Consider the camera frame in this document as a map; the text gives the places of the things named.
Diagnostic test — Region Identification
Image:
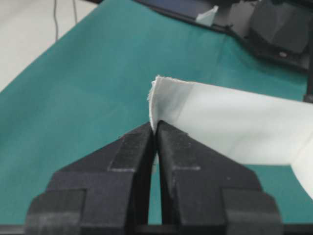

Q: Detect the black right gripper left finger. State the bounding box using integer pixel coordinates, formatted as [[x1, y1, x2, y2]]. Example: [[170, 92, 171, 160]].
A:
[[24, 123, 155, 235]]

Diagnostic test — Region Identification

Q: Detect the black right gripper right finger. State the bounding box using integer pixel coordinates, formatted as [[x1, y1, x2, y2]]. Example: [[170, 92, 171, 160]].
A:
[[156, 121, 284, 235]]

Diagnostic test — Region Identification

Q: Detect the white duct tape roll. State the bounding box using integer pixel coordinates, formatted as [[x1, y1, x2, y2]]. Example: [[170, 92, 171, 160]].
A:
[[148, 76, 313, 195]]

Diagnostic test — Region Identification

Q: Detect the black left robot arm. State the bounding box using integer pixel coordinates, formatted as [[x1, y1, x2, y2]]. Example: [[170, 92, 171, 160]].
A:
[[213, 0, 313, 103]]

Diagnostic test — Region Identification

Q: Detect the green table cloth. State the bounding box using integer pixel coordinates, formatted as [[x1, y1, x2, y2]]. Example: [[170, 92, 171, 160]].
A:
[[0, 0, 306, 224]]

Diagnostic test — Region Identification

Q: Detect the black table edge rail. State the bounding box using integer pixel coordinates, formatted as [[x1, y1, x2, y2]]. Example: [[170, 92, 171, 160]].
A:
[[136, 0, 223, 26]]

